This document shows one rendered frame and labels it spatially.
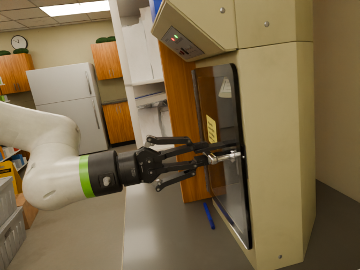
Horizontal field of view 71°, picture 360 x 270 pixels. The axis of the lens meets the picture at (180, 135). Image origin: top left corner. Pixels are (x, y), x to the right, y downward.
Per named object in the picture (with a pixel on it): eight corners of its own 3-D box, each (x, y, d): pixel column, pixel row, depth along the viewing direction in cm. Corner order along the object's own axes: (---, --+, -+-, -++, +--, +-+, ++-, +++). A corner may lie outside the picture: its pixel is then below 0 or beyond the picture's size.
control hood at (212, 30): (194, 61, 75) (189, 24, 72) (239, 49, 44) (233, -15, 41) (156, 66, 73) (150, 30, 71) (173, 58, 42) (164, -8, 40)
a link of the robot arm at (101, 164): (92, 148, 59) (100, 184, 61) (83, 164, 48) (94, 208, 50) (118, 143, 60) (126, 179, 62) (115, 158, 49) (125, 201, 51)
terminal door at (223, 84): (210, 192, 84) (195, 68, 74) (253, 253, 55) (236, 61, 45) (208, 192, 84) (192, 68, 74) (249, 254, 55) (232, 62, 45)
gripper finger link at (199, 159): (196, 160, 57) (196, 163, 57) (226, 154, 58) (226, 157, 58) (193, 156, 60) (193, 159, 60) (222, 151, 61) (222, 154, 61)
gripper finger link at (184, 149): (146, 160, 58) (144, 154, 58) (192, 146, 60) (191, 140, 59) (147, 165, 55) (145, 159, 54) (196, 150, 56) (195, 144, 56)
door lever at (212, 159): (220, 151, 62) (219, 141, 62) (235, 163, 53) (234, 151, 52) (199, 156, 61) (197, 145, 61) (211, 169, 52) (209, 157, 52)
